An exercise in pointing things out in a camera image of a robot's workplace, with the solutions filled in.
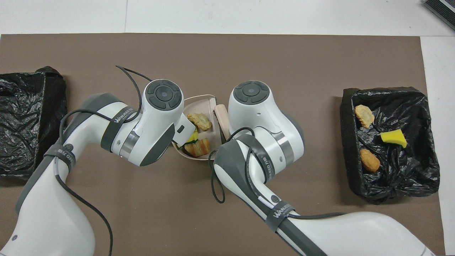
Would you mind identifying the black ribbed device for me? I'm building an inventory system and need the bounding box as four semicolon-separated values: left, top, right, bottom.
424;0;455;31

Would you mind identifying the orange striped bread piece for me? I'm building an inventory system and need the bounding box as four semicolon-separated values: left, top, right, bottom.
355;105;375;129
184;139;211;158

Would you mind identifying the beige plastic dustpan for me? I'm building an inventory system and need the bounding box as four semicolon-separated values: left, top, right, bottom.
172;94;223;161

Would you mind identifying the black bag-lined bin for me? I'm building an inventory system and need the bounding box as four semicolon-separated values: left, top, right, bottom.
0;66;67;178
339;86;440;205

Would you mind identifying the brown table mat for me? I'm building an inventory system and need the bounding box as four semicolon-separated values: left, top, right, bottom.
0;33;445;256

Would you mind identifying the brown potato-shaped bun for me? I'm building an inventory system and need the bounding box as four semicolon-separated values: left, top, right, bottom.
360;149;380;173

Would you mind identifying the pale bread piece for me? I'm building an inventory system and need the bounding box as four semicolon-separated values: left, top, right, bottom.
187;113;213;131

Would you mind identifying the beige hand brush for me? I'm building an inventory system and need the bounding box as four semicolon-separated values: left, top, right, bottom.
213;104;231;141

